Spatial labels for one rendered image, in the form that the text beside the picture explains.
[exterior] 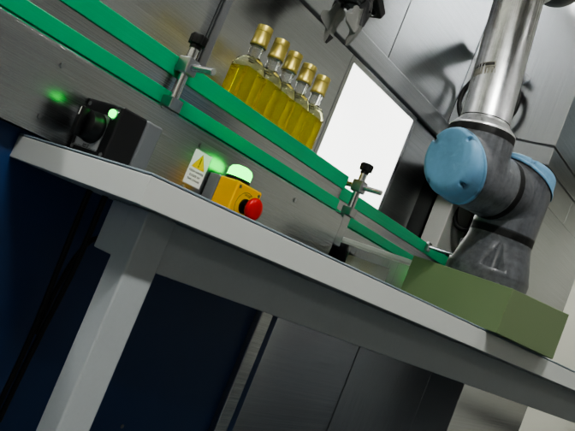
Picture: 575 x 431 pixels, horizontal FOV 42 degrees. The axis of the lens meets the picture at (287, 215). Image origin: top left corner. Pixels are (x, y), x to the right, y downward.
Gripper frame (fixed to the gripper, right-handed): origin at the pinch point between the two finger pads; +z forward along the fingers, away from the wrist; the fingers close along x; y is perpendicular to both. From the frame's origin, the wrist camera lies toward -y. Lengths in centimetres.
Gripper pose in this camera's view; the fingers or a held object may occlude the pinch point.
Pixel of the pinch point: (339, 40)
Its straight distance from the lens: 177.9
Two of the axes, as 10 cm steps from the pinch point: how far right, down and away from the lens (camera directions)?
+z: -3.7, 9.2, -0.8
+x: 7.6, 2.5, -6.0
